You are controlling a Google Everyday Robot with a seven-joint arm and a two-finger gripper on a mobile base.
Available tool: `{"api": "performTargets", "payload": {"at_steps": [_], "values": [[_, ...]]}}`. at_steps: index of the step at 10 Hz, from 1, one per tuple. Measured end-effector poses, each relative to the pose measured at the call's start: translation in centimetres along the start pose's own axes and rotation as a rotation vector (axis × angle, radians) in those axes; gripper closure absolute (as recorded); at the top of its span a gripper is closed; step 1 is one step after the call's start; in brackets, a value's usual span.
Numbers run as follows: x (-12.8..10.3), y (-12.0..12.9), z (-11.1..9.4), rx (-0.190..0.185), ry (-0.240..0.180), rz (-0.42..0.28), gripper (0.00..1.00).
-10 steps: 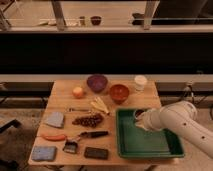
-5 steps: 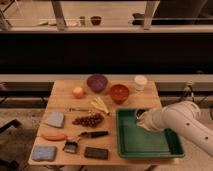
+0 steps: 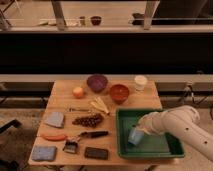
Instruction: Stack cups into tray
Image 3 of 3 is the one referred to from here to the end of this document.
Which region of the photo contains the purple bowl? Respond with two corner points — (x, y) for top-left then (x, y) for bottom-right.
(87, 74), (108, 93)

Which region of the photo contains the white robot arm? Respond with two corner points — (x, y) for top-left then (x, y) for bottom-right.
(136, 105), (213, 162)

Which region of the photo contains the orange carrot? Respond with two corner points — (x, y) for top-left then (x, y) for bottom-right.
(41, 134), (67, 141)

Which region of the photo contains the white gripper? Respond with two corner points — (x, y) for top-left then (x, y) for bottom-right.
(136, 116), (151, 134)

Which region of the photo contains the bunch of dark grapes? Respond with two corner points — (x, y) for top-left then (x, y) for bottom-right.
(73, 113), (103, 128)

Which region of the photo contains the yellow banana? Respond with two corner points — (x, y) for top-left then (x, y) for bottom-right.
(91, 97), (109, 114)

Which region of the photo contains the wooden table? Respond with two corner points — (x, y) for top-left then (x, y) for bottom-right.
(28, 79), (179, 166)

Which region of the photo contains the metal fork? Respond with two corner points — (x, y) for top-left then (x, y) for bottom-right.
(69, 108), (91, 113)

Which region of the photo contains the small cup on shelf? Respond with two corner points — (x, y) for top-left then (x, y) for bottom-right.
(79, 16), (86, 26)

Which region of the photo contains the white cup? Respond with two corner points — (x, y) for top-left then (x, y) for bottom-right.
(134, 75), (148, 91)

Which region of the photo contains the black rectangular block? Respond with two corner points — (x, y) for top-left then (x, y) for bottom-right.
(84, 147), (108, 160)

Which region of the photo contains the red-brown bowl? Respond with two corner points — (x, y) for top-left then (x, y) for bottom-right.
(109, 84), (129, 104)

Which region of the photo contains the dark bowl on shelf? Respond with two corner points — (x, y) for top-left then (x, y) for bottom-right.
(90, 16), (102, 26)

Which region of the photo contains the light blue cup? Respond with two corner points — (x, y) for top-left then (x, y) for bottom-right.
(128, 128), (144, 146)

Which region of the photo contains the blue sponge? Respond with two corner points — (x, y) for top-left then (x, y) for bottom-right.
(31, 146), (57, 161)

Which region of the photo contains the yellow-red apple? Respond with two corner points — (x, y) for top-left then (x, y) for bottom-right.
(72, 87), (84, 98)

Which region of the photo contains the grey-blue sponge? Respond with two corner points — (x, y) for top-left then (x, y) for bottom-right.
(44, 112), (64, 128)

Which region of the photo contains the green plastic tray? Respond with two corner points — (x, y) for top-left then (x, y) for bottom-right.
(116, 109), (185, 160)

